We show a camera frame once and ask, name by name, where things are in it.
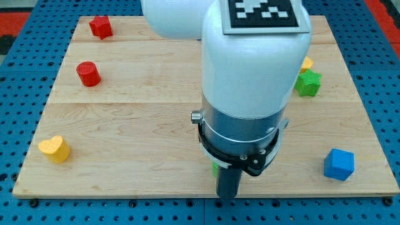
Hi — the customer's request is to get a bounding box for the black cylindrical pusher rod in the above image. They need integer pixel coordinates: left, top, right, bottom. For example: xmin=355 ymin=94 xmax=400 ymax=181
xmin=216 ymin=166 xmax=242 ymax=199

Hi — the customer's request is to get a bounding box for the yellow block behind arm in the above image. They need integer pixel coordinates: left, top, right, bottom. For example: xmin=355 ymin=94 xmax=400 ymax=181
xmin=300 ymin=56 xmax=314 ymax=73

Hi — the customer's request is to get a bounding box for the wooden board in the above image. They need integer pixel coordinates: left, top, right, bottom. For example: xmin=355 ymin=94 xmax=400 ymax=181
xmin=12 ymin=16 xmax=399 ymax=199

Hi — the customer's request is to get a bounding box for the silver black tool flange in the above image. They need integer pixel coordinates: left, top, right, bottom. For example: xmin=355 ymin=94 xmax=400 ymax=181
xmin=197 ymin=96 xmax=289 ymax=176

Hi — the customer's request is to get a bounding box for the green star block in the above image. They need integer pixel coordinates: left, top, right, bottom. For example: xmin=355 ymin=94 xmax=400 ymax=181
xmin=294 ymin=69 xmax=322 ymax=97

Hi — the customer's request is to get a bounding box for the red star block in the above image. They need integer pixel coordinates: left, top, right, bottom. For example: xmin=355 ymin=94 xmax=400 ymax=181
xmin=89 ymin=16 xmax=113 ymax=40

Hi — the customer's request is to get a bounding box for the red cylinder block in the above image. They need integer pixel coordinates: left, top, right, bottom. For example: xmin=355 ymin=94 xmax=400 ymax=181
xmin=76 ymin=61 xmax=101 ymax=87

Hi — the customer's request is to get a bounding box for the green block behind rod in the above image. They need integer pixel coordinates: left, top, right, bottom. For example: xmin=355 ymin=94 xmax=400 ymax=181
xmin=211 ymin=162 xmax=219 ymax=178

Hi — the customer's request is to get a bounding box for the yellow heart block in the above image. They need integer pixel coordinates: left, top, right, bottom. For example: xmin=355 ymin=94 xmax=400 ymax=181
xmin=38 ymin=136 xmax=71 ymax=164

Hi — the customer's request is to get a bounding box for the black white fiducial marker tag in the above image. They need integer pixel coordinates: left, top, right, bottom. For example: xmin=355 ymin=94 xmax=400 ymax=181
xmin=219 ymin=0 xmax=311 ymax=34

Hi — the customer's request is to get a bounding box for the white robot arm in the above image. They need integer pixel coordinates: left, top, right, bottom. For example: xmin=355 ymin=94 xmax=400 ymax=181
xmin=141 ymin=0 xmax=312 ymax=199

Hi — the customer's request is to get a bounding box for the blue cube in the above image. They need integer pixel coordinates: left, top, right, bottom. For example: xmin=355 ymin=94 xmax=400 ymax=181
xmin=324 ymin=149 xmax=355 ymax=181

